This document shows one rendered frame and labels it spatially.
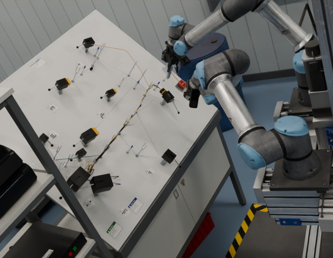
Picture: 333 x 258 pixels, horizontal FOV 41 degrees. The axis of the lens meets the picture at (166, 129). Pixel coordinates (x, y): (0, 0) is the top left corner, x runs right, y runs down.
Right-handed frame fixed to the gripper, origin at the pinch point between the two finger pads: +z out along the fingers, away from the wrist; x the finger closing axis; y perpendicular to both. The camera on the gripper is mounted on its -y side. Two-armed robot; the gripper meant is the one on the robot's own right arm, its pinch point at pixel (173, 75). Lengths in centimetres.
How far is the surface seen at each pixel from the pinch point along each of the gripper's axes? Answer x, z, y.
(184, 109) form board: -9.8, 27.6, -4.8
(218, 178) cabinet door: -18, 74, -35
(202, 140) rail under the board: -5.3, 38.0, -23.9
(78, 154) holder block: 70, 17, 2
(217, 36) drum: -141, 53, 59
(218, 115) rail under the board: -29.3, 35.2, -18.5
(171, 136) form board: 12.3, 31.5, -13.1
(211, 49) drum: -118, 53, 49
